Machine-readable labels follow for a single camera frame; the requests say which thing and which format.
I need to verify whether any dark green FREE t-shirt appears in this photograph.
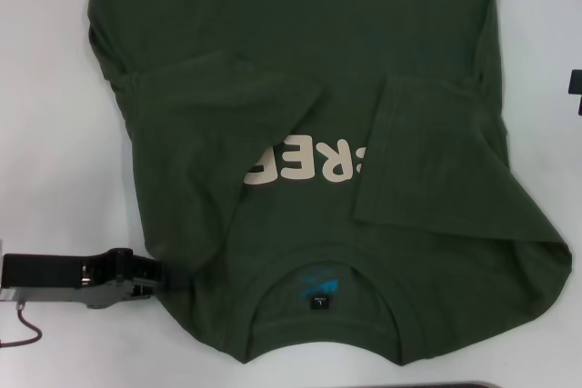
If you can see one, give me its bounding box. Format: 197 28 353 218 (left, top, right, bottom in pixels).
85 0 573 369

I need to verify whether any black cable with silver plug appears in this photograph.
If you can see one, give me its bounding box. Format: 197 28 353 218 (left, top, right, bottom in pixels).
0 300 45 349

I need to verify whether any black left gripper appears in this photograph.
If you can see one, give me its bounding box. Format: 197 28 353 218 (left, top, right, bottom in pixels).
2 245 193 311

